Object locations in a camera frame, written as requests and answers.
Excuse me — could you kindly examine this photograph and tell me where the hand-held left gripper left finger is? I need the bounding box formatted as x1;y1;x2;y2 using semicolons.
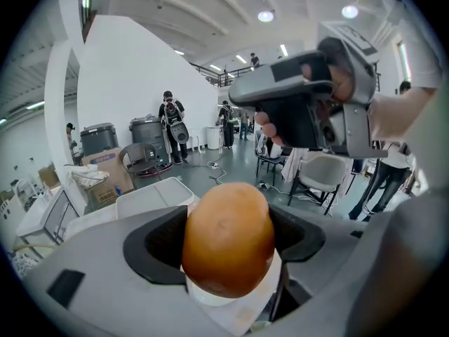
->
22;204;246;337

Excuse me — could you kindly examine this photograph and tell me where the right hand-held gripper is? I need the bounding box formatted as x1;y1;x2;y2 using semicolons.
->
228;21;389;159

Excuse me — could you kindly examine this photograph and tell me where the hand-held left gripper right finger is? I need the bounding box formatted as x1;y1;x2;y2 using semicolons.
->
259;187;448;337

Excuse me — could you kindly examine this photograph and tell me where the orange-brown potato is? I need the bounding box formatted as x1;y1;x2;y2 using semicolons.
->
181;182;276;299

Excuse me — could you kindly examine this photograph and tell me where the person's right forearm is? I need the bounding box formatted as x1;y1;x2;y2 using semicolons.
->
366;85;440;144

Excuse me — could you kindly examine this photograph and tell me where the person's right hand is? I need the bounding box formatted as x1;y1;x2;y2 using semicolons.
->
255;37;354;150

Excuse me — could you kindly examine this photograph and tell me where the black balcony railing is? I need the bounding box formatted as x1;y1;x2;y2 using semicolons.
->
190;62;254;88

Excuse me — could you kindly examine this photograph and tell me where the white round cabinet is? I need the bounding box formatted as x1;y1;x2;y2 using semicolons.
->
206;126;225;151

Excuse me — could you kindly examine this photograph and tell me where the black office chair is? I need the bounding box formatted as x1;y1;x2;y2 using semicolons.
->
253;128;288;183

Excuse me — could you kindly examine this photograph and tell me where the grey upholstered chair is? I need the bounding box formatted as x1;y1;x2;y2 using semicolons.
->
287;152;349;218

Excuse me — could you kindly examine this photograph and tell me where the white rectangular table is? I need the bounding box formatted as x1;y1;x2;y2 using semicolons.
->
15;186;82;246

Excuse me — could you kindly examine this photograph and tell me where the large black lidded bin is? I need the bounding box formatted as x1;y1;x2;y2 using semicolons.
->
128;115;173;170
80;122;121;157

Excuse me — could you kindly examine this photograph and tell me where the large cardboard box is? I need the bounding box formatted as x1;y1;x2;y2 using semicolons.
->
81;147;136;211

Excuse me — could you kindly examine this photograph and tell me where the brown wicker chair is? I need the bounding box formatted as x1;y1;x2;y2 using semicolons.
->
118;142;165;183

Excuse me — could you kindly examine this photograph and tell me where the floral cushion gold frame chair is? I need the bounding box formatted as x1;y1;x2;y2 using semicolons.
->
6;250;40;281

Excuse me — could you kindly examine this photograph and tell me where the white floor cable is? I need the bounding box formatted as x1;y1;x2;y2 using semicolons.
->
208;152;232;186

